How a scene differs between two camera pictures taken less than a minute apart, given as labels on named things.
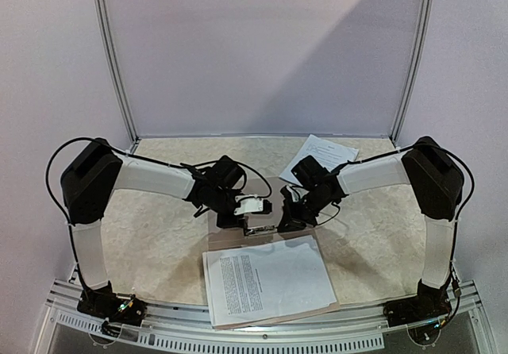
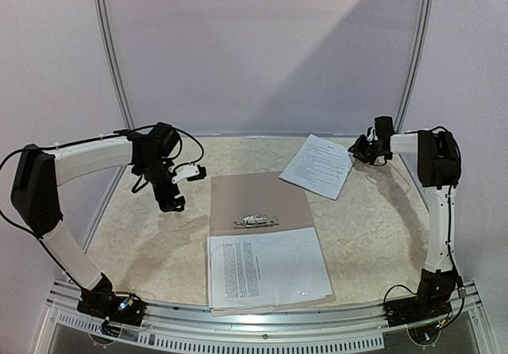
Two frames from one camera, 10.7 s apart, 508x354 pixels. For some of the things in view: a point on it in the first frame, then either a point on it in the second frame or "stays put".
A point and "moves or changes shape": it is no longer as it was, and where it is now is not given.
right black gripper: x=290 y=217 -> x=363 y=150
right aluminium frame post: x=424 y=36 stays put
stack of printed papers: x=329 y=154 stays put
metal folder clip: x=261 y=230 -> x=257 y=220
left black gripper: x=224 y=224 -> x=169 y=205
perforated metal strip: x=91 y=325 stays put
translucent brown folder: x=226 y=238 moves or changes shape
